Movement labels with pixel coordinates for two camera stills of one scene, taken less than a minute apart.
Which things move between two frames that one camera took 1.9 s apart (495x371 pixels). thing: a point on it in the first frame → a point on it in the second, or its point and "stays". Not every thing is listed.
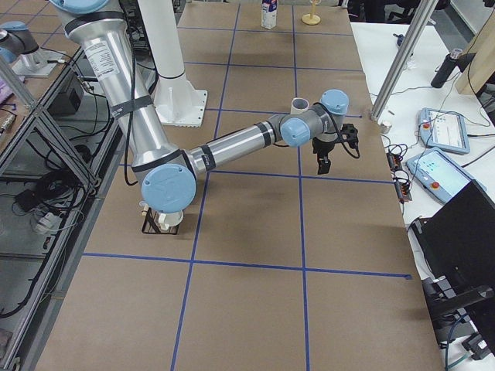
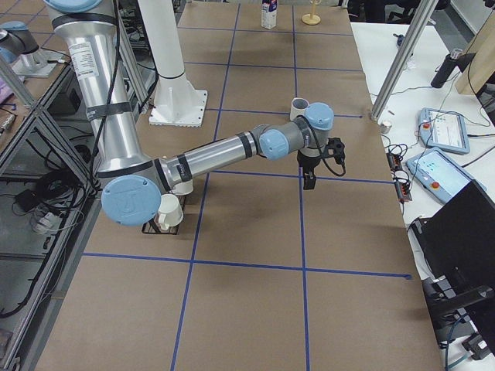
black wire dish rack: [151, 226] stays
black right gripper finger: [321, 164] → [306, 181]
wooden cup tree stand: [312, 19] stays
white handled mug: [298, 105] stays
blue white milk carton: [269, 14] stays
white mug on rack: [169, 219] stays
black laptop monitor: [456, 248] stays
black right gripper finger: [326, 165] → [312, 182]
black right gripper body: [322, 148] → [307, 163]
